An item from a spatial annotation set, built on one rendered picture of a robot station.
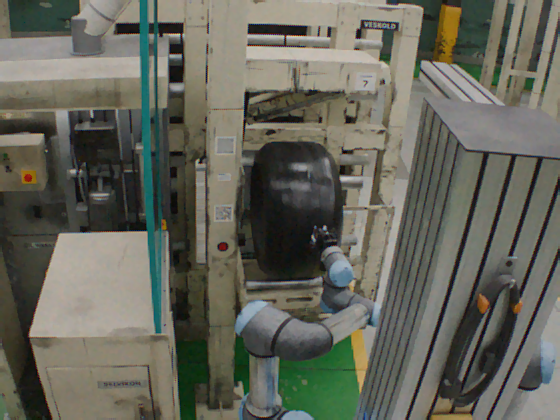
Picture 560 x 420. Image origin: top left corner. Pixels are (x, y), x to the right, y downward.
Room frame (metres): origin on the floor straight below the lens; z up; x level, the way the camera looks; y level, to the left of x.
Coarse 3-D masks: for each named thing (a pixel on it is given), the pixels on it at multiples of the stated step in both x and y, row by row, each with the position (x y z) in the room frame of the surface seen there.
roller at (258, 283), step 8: (248, 280) 1.83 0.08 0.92; (256, 280) 1.83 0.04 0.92; (264, 280) 1.84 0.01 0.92; (272, 280) 1.84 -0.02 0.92; (280, 280) 1.85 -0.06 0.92; (288, 280) 1.85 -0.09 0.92; (296, 280) 1.86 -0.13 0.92; (304, 280) 1.86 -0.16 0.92; (312, 280) 1.87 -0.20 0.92; (320, 280) 1.87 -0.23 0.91; (248, 288) 1.81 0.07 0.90; (256, 288) 1.82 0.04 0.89; (264, 288) 1.82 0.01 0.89
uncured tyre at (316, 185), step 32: (256, 160) 2.06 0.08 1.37; (288, 160) 1.90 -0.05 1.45; (320, 160) 1.92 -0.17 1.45; (256, 192) 2.20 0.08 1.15; (288, 192) 1.78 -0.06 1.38; (320, 192) 1.80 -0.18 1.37; (256, 224) 2.12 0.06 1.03; (288, 224) 1.72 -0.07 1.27; (320, 224) 1.74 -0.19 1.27; (256, 256) 1.92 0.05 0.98; (288, 256) 1.71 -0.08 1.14; (320, 256) 1.74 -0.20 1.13
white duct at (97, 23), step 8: (96, 0) 2.05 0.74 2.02; (104, 0) 2.04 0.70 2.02; (112, 0) 2.05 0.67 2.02; (120, 0) 2.06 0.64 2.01; (128, 0) 2.11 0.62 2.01; (88, 8) 2.05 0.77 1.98; (96, 8) 2.04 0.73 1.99; (104, 8) 2.04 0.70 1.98; (112, 8) 2.05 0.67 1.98; (120, 8) 2.09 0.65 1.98; (80, 16) 2.05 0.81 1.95; (88, 16) 2.03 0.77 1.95; (96, 16) 2.03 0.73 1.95; (104, 16) 2.04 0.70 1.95; (112, 16) 2.07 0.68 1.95; (88, 24) 2.03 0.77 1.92; (96, 24) 2.04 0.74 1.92; (104, 24) 2.06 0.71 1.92; (88, 32) 2.03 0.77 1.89; (96, 32) 2.05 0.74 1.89
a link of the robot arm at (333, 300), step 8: (328, 288) 1.40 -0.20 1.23; (336, 288) 1.39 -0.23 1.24; (344, 288) 1.40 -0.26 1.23; (320, 296) 1.42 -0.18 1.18; (328, 296) 1.39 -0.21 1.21; (336, 296) 1.38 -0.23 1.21; (344, 296) 1.38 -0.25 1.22; (320, 304) 1.41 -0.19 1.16; (328, 304) 1.39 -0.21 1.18; (336, 304) 1.37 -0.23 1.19; (344, 304) 1.36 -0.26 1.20; (328, 312) 1.38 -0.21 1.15; (336, 312) 1.38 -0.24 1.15
